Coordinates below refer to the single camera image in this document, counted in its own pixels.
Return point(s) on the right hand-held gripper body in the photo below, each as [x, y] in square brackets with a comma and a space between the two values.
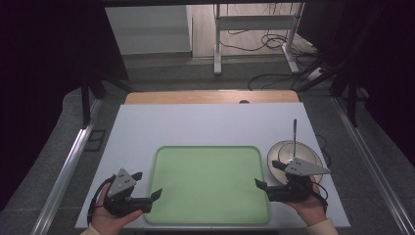
[301, 168]

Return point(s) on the white table board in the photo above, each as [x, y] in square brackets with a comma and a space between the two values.
[195, 127]

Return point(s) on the person's right hand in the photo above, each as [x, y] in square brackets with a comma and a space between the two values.
[310, 209]

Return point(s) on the green tray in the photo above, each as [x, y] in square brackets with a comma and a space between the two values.
[208, 186]

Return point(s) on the wooden table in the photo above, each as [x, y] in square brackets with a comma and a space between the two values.
[202, 97]

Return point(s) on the black floor outlet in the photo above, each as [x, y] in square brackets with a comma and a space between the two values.
[95, 140]

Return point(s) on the white power strip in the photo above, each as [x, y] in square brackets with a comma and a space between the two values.
[314, 73]

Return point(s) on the white desk frame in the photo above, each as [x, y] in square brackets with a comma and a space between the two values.
[254, 22]

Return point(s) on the person's left hand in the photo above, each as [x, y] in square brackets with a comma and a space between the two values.
[106, 220]

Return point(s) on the white cabinet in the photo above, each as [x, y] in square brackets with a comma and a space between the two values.
[147, 31]

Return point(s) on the silver metal rail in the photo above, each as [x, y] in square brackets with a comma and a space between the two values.
[372, 156]
[68, 166]

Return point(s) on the dark round table grommet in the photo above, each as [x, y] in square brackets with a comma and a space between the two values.
[244, 102]

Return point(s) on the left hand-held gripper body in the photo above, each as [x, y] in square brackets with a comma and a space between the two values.
[121, 182]

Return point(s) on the black metal stand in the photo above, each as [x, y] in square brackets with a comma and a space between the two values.
[351, 104]
[86, 104]

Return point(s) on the dark curtain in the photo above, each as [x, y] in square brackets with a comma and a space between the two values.
[45, 81]
[388, 65]

